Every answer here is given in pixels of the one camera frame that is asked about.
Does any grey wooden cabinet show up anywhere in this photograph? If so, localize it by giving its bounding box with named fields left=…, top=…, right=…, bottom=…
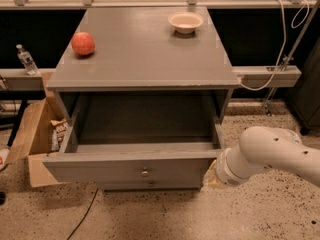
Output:
left=46, top=6, right=242, bottom=192

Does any white cable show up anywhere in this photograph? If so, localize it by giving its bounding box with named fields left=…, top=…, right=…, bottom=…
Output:
left=239, top=0, right=311, bottom=92

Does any snack bag in box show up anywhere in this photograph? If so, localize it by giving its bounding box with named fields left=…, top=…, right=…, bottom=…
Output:
left=51, top=119, right=69, bottom=152

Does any clear plastic water bottle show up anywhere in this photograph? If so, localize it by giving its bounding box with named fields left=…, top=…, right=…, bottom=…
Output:
left=16, top=44, right=38, bottom=75

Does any red apple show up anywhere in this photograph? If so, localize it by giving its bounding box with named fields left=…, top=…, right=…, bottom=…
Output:
left=71, top=32, right=95, bottom=56

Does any metal tripod stand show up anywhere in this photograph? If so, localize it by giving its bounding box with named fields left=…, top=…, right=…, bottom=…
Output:
left=259, top=0, right=320, bottom=116

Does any brown cardboard box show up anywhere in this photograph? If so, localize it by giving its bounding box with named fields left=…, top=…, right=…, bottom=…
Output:
left=0, top=73, right=64, bottom=188

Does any grey top drawer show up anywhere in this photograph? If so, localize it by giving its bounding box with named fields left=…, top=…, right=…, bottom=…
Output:
left=44, top=93, right=222, bottom=191

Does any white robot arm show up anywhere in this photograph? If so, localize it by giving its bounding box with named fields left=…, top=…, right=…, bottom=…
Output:
left=203, top=126, right=320, bottom=188

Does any metal drawer knob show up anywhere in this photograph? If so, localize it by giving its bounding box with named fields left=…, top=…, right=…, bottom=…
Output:
left=140, top=167, right=149, bottom=177

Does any white ceramic bowl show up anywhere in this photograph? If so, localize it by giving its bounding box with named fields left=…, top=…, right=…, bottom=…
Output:
left=168, top=12, right=204, bottom=34

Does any black floor cable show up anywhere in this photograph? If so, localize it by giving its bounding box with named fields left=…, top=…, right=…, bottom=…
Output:
left=65, top=187, right=100, bottom=240

